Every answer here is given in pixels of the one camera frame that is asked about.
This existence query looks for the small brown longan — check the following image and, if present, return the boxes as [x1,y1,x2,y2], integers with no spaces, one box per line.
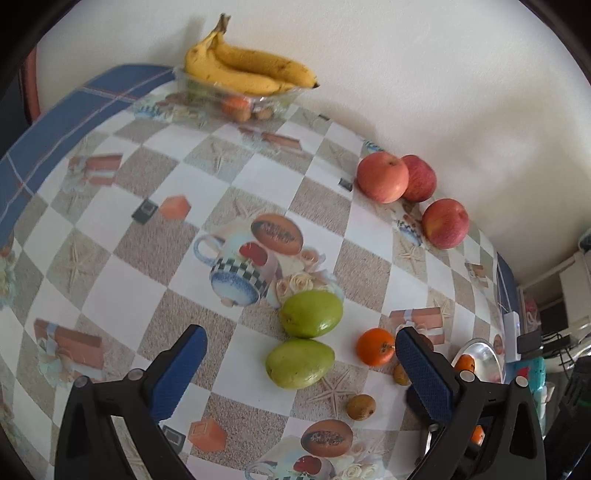
[393,363,411,387]
[346,394,377,421]

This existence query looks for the green fruit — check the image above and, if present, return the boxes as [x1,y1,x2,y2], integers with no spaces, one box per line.
[280,290,344,339]
[266,338,335,390]

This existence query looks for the pale red apple left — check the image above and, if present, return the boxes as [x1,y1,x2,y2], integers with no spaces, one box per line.
[356,152,409,204]

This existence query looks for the dark red apple middle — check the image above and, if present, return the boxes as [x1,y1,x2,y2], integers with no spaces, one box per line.
[402,155,437,203]

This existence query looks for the clear plastic fruit tray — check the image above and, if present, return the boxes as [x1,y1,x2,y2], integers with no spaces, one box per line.
[173,67,301,123]

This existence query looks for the red apple right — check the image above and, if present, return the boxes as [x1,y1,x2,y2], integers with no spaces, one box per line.
[422,198,470,250]

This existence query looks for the black adapter plug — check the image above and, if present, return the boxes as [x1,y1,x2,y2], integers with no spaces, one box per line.
[517,329,543,360]

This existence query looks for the teal box with red label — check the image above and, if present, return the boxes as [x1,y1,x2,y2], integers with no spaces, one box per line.
[505,357,546,407]

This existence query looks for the orange tangerine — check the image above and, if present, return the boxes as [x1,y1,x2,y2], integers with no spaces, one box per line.
[356,328,394,367]

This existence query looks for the checkered printed tablecloth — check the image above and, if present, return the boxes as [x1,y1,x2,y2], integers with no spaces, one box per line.
[1,65,504,479]

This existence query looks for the white power strip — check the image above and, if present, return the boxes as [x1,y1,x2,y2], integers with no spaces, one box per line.
[503,311,521,363]

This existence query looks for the large steel bowl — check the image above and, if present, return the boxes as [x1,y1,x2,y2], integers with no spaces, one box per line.
[451,338,504,384]

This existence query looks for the small orange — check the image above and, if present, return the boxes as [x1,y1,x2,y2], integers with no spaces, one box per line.
[471,425,485,446]

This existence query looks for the yellow banana bunch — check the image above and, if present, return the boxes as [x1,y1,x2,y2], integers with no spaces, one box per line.
[184,13,320,97]

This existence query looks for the speckled orange with stem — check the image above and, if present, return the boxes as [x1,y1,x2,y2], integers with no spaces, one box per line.
[454,354,476,373]

